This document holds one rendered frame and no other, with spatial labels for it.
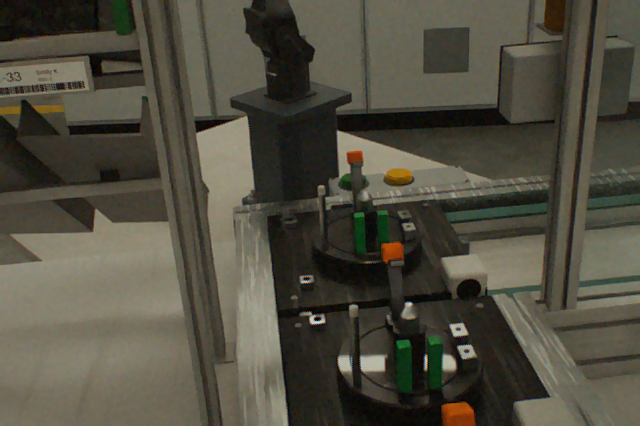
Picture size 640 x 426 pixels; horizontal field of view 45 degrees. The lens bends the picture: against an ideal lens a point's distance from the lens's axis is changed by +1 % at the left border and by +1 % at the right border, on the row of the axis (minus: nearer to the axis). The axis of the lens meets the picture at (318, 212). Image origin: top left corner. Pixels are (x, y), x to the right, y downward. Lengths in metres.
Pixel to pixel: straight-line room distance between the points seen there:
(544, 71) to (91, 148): 0.46
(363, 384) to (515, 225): 0.47
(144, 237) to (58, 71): 0.68
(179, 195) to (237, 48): 3.30
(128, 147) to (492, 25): 3.26
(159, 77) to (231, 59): 3.34
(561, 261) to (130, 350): 0.54
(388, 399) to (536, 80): 0.34
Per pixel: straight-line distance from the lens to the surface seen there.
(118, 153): 0.84
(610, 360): 0.96
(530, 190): 1.16
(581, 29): 0.76
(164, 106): 0.66
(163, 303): 1.12
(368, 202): 0.94
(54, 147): 0.84
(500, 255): 1.07
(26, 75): 0.67
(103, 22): 0.70
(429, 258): 0.95
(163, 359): 1.01
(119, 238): 1.32
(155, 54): 0.65
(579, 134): 0.81
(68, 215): 1.00
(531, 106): 0.80
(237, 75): 4.01
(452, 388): 0.72
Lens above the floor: 1.45
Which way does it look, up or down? 27 degrees down
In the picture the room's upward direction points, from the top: 4 degrees counter-clockwise
